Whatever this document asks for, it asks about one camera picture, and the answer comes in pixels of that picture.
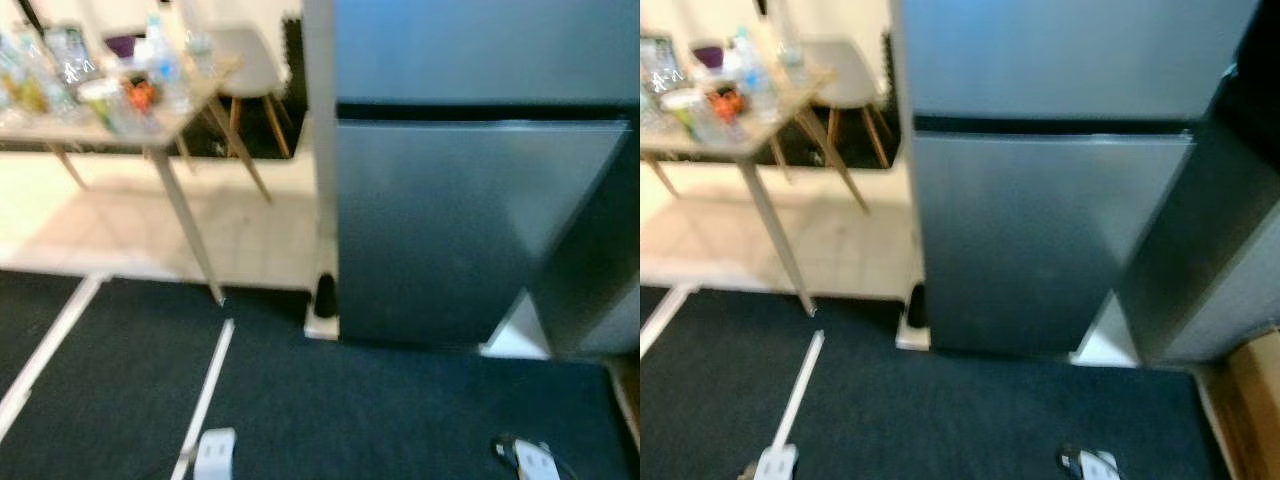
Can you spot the silver tall fridge door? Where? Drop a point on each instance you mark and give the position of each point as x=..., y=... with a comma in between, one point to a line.
x=1030, y=240
x=440, y=230

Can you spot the black fridge foot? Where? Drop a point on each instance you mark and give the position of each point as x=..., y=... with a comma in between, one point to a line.
x=916, y=306
x=325, y=296

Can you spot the wooden table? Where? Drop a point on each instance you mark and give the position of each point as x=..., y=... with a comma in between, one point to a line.
x=680, y=140
x=60, y=128

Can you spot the white green cup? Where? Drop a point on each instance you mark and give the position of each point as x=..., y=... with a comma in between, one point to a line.
x=98, y=100
x=683, y=110

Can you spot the orange black packet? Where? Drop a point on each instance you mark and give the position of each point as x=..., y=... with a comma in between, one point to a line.
x=722, y=102
x=141, y=95

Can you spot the brown cardboard box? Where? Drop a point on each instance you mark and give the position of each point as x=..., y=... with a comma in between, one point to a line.
x=626, y=400
x=1250, y=410

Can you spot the silver snack packet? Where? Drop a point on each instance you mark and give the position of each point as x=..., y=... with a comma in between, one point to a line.
x=660, y=65
x=68, y=55

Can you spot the purple bowl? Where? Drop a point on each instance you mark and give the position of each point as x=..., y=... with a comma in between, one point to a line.
x=122, y=45
x=708, y=57

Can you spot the water bottle with blue label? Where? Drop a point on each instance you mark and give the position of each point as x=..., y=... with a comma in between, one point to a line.
x=165, y=65
x=755, y=75

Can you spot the clear plastic bottle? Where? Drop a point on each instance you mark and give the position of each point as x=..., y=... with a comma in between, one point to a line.
x=793, y=50
x=199, y=45

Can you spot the silver freezer door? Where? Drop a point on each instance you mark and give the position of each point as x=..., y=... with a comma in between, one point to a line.
x=1060, y=55
x=470, y=50

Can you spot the white chair with wooden legs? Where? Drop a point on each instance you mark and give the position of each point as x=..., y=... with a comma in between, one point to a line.
x=250, y=60
x=850, y=75

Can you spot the dark blue carpet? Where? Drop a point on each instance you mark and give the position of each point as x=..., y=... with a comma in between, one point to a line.
x=980, y=420
x=380, y=410

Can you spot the yellow green drink bottle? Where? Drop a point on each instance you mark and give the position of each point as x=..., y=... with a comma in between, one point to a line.
x=22, y=75

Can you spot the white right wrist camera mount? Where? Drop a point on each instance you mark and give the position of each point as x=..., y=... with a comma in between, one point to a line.
x=1100, y=467
x=538, y=463

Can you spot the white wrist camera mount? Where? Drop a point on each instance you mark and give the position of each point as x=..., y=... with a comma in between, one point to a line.
x=1100, y=467
x=538, y=463
x=777, y=464
x=215, y=455

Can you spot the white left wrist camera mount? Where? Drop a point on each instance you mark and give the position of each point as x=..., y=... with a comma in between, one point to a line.
x=777, y=464
x=215, y=455

